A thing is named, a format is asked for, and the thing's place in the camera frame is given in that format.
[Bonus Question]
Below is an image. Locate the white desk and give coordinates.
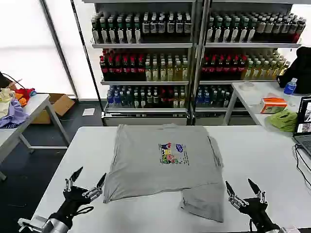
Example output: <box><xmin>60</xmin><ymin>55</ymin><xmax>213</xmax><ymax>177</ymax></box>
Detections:
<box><xmin>222</xmin><ymin>81</ymin><xmax>311</xmax><ymax>133</ymax></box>

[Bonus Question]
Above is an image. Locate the blue-label water bottle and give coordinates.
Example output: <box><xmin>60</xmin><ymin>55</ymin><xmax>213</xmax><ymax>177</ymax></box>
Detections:
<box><xmin>283</xmin><ymin>77</ymin><xmax>298</xmax><ymax>98</ymax></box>

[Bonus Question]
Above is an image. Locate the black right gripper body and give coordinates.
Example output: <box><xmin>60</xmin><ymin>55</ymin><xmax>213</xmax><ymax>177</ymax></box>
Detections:
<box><xmin>240</xmin><ymin>197</ymin><xmax>280</xmax><ymax>233</ymax></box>

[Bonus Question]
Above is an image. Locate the cream cloth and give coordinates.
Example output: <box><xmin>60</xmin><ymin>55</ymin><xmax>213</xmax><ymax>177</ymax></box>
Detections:
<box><xmin>0</xmin><ymin>88</ymin><xmax>17</xmax><ymax>119</ymax></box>

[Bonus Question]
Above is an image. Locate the black laptop cable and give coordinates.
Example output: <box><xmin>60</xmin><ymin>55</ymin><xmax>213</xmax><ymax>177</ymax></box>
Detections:
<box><xmin>294</xmin><ymin>143</ymin><xmax>311</xmax><ymax>190</ymax></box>

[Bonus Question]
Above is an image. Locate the dark grey window post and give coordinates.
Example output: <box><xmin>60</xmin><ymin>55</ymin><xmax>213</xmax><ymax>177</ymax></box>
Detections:
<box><xmin>39</xmin><ymin>0</ymin><xmax>79</xmax><ymax>100</ymax></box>

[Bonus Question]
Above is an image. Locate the thin black window post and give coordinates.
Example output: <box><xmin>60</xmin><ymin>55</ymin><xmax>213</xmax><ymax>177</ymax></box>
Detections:
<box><xmin>70</xmin><ymin>0</ymin><xmax>105</xmax><ymax>126</ymax></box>

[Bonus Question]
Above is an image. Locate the dark open laptop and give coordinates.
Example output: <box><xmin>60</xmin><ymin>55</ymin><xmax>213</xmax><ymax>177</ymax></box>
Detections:
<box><xmin>292</xmin><ymin>96</ymin><xmax>311</xmax><ymax>156</ymax></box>

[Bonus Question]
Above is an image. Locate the purple cloth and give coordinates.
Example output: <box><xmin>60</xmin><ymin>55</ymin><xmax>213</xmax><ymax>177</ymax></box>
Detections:
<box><xmin>0</xmin><ymin>99</ymin><xmax>30</xmax><ymax>129</ymax></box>

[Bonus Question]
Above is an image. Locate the green cloth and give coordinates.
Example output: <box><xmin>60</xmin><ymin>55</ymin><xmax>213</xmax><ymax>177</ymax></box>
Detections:
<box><xmin>265</xmin><ymin>109</ymin><xmax>299</xmax><ymax>133</ymax></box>

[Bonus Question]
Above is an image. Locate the white side table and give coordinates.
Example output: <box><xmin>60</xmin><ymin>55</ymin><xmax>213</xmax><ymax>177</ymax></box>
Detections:
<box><xmin>0</xmin><ymin>93</ymin><xmax>71</xmax><ymax>181</ymax></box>

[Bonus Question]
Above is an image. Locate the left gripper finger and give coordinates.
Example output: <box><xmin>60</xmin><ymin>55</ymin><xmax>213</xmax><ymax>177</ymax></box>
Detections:
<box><xmin>64</xmin><ymin>166</ymin><xmax>84</xmax><ymax>194</ymax></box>
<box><xmin>82</xmin><ymin>172</ymin><xmax>107</xmax><ymax>201</ymax></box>

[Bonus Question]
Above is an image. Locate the grey printed t-shirt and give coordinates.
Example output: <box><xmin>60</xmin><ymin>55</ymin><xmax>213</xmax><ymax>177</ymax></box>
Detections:
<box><xmin>103</xmin><ymin>123</ymin><xmax>225</xmax><ymax>223</ymax></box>

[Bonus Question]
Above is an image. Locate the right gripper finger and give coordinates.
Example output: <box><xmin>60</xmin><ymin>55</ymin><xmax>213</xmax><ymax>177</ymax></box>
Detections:
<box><xmin>225</xmin><ymin>181</ymin><xmax>249</xmax><ymax>210</ymax></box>
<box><xmin>247</xmin><ymin>178</ymin><xmax>268</xmax><ymax>204</ymax></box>

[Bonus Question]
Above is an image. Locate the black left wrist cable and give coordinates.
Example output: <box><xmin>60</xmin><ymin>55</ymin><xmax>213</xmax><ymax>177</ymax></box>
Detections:
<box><xmin>71</xmin><ymin>205</ymin><xmax>95</xmax><ymax>217</ymax></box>

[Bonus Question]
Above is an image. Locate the white tape roll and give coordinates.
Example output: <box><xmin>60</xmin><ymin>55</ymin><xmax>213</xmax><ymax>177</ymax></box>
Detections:
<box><xmin>238</xmin><ymin>82</ymin><xmax>255</xmax><ymax>91</ymax></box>

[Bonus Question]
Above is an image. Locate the metal shelf with bottles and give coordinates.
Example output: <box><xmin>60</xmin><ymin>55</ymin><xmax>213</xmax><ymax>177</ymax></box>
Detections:
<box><xmin>194</xmin><ymin>0</ymin><xmax>305</xmax><ymax>126</ymax></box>
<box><xmin>90</xmin><ymin>0</ymin><xmax>198</xmax><ymax>126</ymax></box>

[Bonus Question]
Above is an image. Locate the orange tissue box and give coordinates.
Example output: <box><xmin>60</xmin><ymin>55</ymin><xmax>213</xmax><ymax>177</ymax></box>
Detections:
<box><xmin>259</xmin><ymin>97</ymin><xmax>289</xmax><ymax>115</ymax></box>

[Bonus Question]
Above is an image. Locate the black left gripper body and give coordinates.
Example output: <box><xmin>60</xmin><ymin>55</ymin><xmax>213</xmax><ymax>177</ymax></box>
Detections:
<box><xmin>51</xmin><ymin>186</ymin><xmax>92</xmax><ymax>226</ymax></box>

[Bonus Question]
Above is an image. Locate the brown cardboard box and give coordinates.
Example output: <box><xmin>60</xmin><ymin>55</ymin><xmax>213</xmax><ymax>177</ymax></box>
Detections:
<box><xmin>31</xmin><ymin>93</ymin><xmax>76</xmax><ymax>125</ymax></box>

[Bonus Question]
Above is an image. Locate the red cloth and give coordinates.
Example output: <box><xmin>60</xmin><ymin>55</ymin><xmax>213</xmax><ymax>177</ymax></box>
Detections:
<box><xmin>14</xmin><ymin>88</ymin><xmax>35</xmax><ymax>100</ymax></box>

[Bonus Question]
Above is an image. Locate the orange cloth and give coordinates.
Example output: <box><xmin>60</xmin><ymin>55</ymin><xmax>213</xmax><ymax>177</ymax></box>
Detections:
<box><xmin>15</xmin><ymin>93</ymin><xmax>28</xmax><ymax>107</ymax></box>

